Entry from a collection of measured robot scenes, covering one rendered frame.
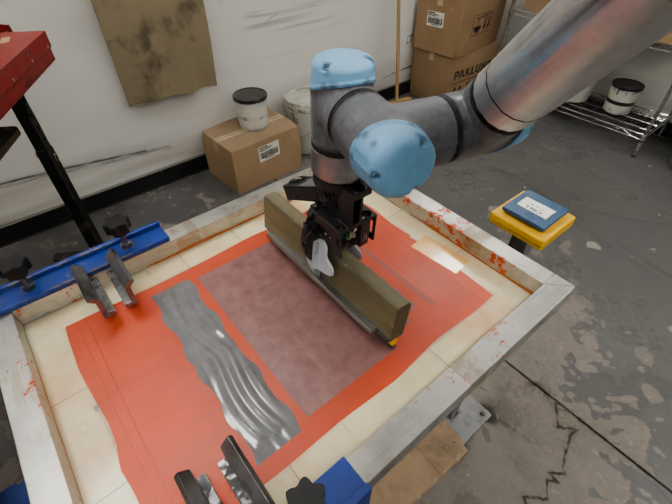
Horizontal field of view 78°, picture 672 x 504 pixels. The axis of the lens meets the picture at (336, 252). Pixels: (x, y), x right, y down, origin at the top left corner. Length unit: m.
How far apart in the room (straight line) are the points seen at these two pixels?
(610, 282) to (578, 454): 0.95
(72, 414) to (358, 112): 0.56
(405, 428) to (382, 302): 0.17
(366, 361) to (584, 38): 0.49
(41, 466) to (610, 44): 0.71
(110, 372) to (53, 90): 1.96
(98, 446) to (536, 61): 0.66
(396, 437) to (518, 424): 1.24
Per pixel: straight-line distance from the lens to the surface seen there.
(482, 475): 1.67
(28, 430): 0.69
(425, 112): 0.45
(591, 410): 1.93
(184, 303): 0.76
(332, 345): 0.67
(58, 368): 0.78
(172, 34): 2.54
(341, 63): 0.49
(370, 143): 0.41
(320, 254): 0.66
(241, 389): 0.64
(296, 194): 0.65
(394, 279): 0.77
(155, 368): 0.71
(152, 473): 0.64
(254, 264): 0.80
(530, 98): 0.43
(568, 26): 0.39
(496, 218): 0.97
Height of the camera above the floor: 1.52
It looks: 44 degrees down
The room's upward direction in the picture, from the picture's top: straight up
